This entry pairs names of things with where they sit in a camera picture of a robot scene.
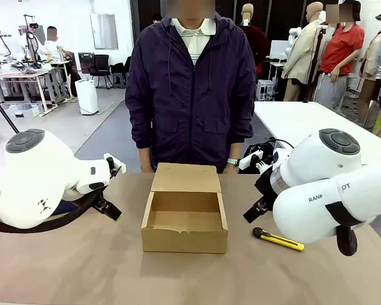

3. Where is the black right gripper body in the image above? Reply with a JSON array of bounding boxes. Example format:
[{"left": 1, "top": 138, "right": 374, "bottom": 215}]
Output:
[{"left": 253, "top": 165, "right": 278, "bottom": 206}]

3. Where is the yellow utility knife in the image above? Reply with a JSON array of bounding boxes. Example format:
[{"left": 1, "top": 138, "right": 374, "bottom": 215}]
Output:
[{"left": 252, "top": 227, "right": 305, "bottom": 252}]

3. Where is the brown cardboard box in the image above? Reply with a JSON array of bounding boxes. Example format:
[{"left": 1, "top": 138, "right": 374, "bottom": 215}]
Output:
[{"left": 140, "top": 163, "right": 229, "bottom": 254}]

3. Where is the person's right forearm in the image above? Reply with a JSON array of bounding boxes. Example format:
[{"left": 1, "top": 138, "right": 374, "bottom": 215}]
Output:
[{"left": 138, "top": 147, "right": 153, "bottom": 165}]

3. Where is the black bag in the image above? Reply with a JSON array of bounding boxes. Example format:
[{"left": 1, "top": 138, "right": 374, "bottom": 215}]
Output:
[{"left": 242, "top": 142, "right": 276, "bottom": 175}]

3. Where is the large white table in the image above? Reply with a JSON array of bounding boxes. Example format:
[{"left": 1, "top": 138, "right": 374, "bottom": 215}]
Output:
[{"left": 253, "top": 100, "right": 381, "bottom": 151}]

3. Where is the white computer case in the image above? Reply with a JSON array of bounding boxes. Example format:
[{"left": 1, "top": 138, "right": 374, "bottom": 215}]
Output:
[{"left": 256, "top": 79, "right": 275, "bottom": 102}]

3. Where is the person in purple jacket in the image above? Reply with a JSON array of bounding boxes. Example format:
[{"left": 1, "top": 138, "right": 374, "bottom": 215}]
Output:
[{"left": 125, "top": 0, "right": 257, "bottom": 174}]

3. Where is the white air purifier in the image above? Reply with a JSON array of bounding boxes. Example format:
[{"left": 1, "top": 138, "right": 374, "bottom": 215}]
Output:
[{"left": 74, "top": 79, "right": 100, "bottom": 116}]

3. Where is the dark stool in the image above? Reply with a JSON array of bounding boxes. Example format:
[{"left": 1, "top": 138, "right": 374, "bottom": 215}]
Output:
[{"left": 112, "top": 72, "right": 127, "bottom": 89}]

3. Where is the mannequin in beige jacket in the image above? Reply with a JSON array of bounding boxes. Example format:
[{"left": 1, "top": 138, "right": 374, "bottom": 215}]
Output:
[{"left": 281, "top": 1, "right": 325, "bottom": 102}]

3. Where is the white monitor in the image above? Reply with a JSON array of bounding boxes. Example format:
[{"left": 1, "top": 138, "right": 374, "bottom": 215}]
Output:
[{"left": 269, "top": 40, "right": 293, "bottom": 61}]

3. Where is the mannequin in dark red shirt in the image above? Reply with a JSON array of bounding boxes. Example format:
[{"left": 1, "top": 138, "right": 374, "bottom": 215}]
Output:
[{"left": 241, "top": 3, "right": 271, "bottom": 76}]

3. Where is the black office chair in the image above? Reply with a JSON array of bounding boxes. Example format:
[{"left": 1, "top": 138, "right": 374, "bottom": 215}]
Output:
[{"left": 88, "top": 54, "right": 114, "bottom": 89}]

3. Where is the black tripod leg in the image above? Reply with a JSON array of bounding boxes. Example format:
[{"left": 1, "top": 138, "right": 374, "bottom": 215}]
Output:
[{"left": 0, "top": 90, "right": 20, "bottom": 134}]

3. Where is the black equipment case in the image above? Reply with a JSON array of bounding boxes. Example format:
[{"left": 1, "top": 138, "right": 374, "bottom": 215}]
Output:
[{"left": 78, "top": 52, "right": 95, "bottom": 76}]

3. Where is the person in red t-shirt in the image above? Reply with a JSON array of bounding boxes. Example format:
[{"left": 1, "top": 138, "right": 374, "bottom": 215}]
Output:
[{"left": 316, "top": 0, "right": 366, "bottom": 112}]

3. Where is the white workbench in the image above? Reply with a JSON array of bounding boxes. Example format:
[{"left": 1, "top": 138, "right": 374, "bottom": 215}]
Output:
[{"left": 0, "top": 60, "right": 72, "bottom": 112}]

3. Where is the seated person in white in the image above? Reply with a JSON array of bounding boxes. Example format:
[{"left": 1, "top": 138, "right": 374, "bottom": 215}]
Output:
[{"left": 37, "top": 26, "right": 71, "bottom": 64}]

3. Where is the black and red robot stand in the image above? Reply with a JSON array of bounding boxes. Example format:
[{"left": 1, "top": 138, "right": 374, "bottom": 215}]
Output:
[{"left": 18, "top": 14, "right": 44, "bottom": 64}]

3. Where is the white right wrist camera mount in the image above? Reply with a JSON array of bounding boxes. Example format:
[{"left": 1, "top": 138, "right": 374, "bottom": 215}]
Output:
[{"left": 239, "top": 151, "right": 263, "bottom": 170}]

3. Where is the grey wall panel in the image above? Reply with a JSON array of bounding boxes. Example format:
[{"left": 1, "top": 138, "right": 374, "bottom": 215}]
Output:
[{"left": 90, "top": 13, "right": 119, "bottom": 50}]

